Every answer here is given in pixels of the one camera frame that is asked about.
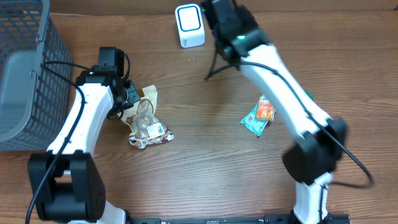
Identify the orange snack packet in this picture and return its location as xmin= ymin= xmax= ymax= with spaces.
xmin=256 ymin=95 xmax=275 ymax=121

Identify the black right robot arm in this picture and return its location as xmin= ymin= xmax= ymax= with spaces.
xmin=201 ymin=0 xmax=350 ymax=223

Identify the green lid jar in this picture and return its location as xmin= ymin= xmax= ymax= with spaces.
xmin=305 ymin=91 xmax=313 ymax=101

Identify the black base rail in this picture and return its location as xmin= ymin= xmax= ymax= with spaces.
xmin=130 ymin=211 xmax=351 ymax=224

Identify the brown transparent snack bag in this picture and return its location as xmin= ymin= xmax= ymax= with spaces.
xmin=121 ymin=85 xmax=159 ymax=139

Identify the white patterned wrapper packet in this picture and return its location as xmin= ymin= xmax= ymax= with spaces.
xmin=129 ymin=122 xmax=174 ymax=149

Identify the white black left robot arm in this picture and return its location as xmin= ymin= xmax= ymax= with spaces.
xmin=25 ymin=47 xmax=141 ymax=223

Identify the grey plastic mesh basket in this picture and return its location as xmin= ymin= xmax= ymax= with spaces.
xmin=1 ymin=0 xmax=73 ymax=151

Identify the teal tissue packet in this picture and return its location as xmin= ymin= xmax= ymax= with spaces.
xmin=240 ymin=103 xmax=268 ymax=137

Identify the white barcode scanner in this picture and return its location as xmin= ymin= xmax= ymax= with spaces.
xmin=175 ymin=3 xmax=205 ymax=49

